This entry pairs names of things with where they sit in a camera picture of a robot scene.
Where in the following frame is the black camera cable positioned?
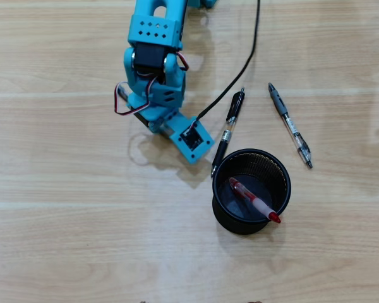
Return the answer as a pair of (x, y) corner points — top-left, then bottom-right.
(194, 0), (262, 128)

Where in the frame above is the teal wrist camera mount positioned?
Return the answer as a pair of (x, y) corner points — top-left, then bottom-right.
(163, 117), (215, 165)

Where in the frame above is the long looped servo wire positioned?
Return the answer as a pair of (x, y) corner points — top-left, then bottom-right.
(114, 76), (159, 116)

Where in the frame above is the grey grip retractable pen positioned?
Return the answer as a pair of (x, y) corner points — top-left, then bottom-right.
(267, 81), (313, 169)

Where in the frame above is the short servo wire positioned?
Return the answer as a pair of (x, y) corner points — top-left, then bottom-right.
(176, 51), (191, 72)

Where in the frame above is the teal gripper with servo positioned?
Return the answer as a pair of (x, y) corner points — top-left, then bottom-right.
(126, 82), (187, 134)

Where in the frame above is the black retractable pen silver label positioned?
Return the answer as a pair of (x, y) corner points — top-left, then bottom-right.
(210, 87), (246, 178)

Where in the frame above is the black mesh pen holder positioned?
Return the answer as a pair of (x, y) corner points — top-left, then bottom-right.
(212, 148), (292, 235)

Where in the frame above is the red gel pen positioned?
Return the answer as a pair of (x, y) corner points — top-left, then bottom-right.
(228, 177), (282, 225)

